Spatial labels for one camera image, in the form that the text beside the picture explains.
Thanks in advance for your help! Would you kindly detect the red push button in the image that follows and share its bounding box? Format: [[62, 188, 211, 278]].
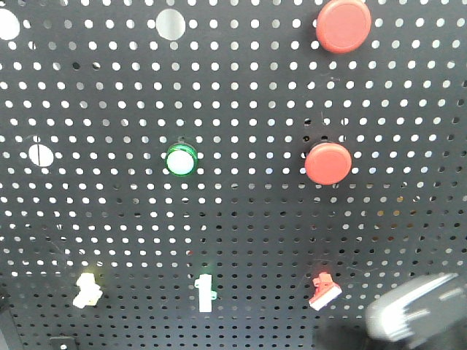
[[304, 142, 352, 185], [316, 0, 372, 54]]

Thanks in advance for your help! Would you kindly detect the yellow selector switch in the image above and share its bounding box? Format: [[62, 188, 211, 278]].
[[72, 273, 103, 309]]

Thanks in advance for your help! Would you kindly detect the lower red push button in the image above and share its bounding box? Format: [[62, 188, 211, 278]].
[[304, 142, 352, 185]]

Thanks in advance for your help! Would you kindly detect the upper red push button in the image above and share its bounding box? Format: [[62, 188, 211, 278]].
[[316, 0, 372, 54]]

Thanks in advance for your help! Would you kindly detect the black white robot gripper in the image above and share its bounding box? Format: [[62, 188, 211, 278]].
[[365, 273, 466, 349]]

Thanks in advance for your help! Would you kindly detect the green indicator light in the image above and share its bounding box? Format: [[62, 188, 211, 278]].
[[165, 143, 198, 176]]

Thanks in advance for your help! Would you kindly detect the black perforated pegboard panel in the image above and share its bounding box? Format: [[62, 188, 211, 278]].
[[1, 1, 466, 349]]

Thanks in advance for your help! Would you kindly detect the red selector switch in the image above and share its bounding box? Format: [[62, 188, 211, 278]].
[[309, 272, 342, 311]]

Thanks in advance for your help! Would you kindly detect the green-white selector switch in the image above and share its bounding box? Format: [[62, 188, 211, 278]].
[[194, 273, 217, 313]]

